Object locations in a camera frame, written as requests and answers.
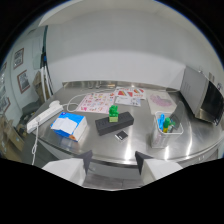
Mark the white mesh basket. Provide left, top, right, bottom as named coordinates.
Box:
left=150, top=110, right=185, bottom=149

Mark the blue white tissue box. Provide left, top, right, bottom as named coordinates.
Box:
left=50, top=111, right=89, bottom=143

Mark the green marker pen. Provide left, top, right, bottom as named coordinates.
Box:
left=162, top=116, right=172, bottom=134

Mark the blue marker pen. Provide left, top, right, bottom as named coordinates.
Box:
left=158, top=113, right=166, bottom=132

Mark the small black card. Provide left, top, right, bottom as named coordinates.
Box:
left=114, top=130, right=129, bottom=142

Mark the white power strip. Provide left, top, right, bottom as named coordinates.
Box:
left=26, top=100, right=64, bottom=134

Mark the black rectangular box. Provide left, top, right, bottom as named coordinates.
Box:
left=94, top=111, right=135, bottom=137

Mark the white sheet pink drawing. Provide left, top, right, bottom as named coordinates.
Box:
left=146, top=90, right=178, bottom=115

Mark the green toy block figure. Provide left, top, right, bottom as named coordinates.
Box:
left=108, top=104, right=120, bottom=123

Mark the pink sticker sheet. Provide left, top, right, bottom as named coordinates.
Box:
left=75, top=91, right=117, bottom=115

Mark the small white printed sheet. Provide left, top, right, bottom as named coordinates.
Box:
left=114, top=95, right=142, bottom=108

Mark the red patterned paper sheet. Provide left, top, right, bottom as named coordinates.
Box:
left=113, top=86, right=147, bottom=101

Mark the cardboard box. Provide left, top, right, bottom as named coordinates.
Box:
left=32, top=70, right=51, bottom=102

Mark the white poles bundle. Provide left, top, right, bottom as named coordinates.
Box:
left=40, top=64, right=54, bottom=102

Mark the white power cable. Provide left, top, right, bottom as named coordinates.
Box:
left=31, top=88, right=116, bottom=166

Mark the framed picture red frame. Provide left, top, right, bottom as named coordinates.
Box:
left=12, top=47, right=25, bottom=70
left=16, top=69, right=31, bottom=95

